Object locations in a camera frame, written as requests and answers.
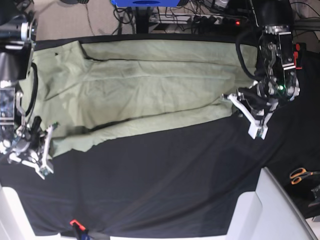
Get black power strip red light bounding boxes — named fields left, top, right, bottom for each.
left=222, top=17, right=248, bottom=27

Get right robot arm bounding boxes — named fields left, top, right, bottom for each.
left=0, top=0, right=59, bottom=166

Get white bin left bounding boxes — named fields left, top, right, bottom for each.
left=0, top=186, right=36, bottom=240

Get blue plastic box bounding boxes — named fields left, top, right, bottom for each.
left=110, top=0, right=180, bottom=8

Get white bin right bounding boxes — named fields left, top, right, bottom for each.
left=225, top=167, right=317, bottom=240

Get red black clamp right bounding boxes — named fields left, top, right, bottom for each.
left=293, top=42, right=307, bottom=70

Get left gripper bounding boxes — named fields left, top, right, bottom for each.
left=221, top=83, right=279, bottom=118

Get light green T-shirt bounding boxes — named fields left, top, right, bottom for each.
left=32, top=39, right=253, bottom=157

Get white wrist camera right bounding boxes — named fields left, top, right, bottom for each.
left=7, top=124, right=56, bottom=180

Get red black clamp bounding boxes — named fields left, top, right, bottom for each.
left=69, top=219, right=91, bottom=240
left=293, top=42, right=307, bottom=70

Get white bin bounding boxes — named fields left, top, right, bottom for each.
left=225, top=167, right=317, bottom=240
left=0, top=186, right=36, bottom=240

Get red black clamp bottom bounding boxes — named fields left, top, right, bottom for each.
left=69, top=219, right=91, bottom=240

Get orange handled scissors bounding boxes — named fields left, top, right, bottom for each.
left=289, top=167, right=320, bottom=185

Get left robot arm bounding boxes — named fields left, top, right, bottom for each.
left=232, top=0, right=300, bottom=125

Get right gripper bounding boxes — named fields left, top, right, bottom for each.
left=0, top=116, right=60, bottom=163

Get black table cloth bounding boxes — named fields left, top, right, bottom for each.
left=0, top=36, right=320, bottom=238

